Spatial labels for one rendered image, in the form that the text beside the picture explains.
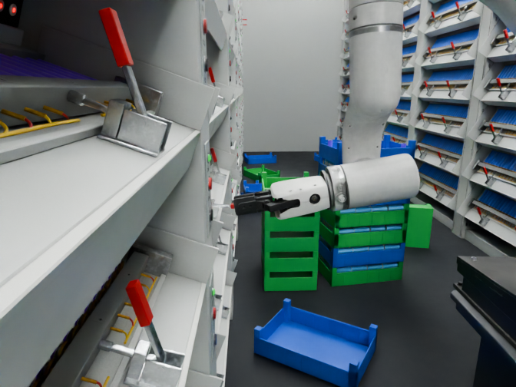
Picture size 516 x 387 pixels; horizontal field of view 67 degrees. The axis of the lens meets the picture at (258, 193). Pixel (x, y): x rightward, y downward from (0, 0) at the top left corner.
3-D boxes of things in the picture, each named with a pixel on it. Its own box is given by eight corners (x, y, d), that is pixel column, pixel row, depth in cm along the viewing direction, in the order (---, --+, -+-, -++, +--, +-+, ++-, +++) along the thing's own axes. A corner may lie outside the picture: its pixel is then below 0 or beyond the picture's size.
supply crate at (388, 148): (386, 153, 164) (388, 134, 162) (414, 162, 145) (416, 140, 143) (318, 156, 159) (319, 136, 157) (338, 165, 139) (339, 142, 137)
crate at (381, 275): (377, 259, 177) (378, 242, 175) (401, 279, 158) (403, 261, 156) (314, 265, 171) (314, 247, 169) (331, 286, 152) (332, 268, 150)
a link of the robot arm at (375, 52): (335, 44, 79) (337, 191, 85) (356, 25, 64) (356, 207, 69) (380, 42, 80) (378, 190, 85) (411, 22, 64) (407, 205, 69)
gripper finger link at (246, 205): (272, 213, 70) (235, 220, 70) (271, 208, 73) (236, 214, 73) (269, 196, 69) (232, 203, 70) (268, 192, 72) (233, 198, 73)
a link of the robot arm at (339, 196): (351, 216, 70) (335, 218, 70) (339, 202, 78) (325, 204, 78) (345, 170, 68) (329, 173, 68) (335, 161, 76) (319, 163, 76)
